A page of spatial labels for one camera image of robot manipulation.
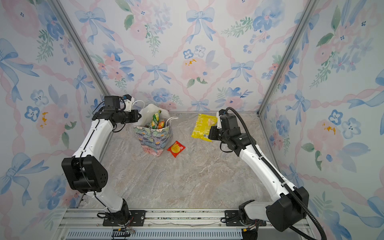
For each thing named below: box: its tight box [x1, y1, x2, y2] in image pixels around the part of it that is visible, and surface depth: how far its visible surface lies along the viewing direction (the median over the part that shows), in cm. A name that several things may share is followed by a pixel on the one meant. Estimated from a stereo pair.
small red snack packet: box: [167, 140, 186, 158], surface depth 100 cm
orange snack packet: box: [158, 119, 165, 129], surface depth 90 cm
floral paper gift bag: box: [133, 117, 179, 157], surface depth 85 cm
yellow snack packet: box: [191, 113, 218, 142], surface depth 82 cm
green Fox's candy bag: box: [151, 110, 162, 129], surface depth 88 cm
